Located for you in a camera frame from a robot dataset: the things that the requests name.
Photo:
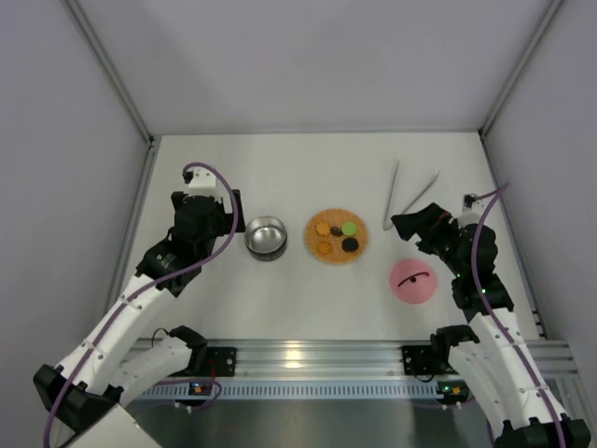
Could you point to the pink lid with black handle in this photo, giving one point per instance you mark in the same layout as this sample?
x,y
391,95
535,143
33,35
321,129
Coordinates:
x,y
413,281

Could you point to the metal tongs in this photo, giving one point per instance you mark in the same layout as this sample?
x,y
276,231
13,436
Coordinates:
x,y
402,195

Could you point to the left aluminium frame post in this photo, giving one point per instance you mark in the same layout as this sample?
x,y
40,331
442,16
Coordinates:
x,y
96,46

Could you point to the right aluminium frame post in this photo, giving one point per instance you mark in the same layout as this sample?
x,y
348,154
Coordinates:
x,y
522,62

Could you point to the green round food piece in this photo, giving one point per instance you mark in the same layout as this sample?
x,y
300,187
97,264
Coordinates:
x,y
349,228

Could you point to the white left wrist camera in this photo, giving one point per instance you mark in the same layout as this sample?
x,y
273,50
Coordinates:
x,y
200,181

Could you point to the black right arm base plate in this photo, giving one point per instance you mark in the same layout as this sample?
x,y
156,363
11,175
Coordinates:
x,y
418,360

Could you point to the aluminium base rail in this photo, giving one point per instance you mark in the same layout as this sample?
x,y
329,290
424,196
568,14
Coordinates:
x,y
281,360

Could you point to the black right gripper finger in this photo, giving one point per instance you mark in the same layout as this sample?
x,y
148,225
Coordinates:
x,y
431,214
407,225

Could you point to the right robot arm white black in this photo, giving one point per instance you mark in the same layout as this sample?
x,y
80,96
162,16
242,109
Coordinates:
x,y
488,351

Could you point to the steel lunch box bowl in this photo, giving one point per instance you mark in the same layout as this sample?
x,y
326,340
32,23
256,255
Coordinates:
x,y
265,238

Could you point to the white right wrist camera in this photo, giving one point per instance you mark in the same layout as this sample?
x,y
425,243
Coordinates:
x,y
473,204

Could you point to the orange round food piece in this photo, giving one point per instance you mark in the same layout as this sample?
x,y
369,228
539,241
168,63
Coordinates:
x,y
324,248

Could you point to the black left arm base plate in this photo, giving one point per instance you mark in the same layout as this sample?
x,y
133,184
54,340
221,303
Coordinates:
x,y
221,361

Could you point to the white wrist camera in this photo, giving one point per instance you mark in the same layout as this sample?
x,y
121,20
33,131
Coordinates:
x,y
200,181
473,204

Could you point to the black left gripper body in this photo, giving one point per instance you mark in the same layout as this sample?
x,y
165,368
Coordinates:
x,y
223,213

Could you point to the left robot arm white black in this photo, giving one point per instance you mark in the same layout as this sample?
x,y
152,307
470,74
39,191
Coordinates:
x,y
86,384

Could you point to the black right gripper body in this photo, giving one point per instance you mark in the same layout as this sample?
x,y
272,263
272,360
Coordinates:
x,y
429,229

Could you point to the slotted grey cable duct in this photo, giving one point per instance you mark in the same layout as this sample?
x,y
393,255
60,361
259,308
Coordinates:
x,y
448,392

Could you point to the woven orange basket plate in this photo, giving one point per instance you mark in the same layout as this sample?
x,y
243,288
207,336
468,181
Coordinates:
x,y
335,217

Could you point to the black round food piece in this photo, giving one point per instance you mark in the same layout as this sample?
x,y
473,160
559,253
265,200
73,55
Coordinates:
x,y
349,245

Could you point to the aluminium frame post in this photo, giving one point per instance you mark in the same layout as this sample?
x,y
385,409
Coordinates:
x,y
96,46
522,62

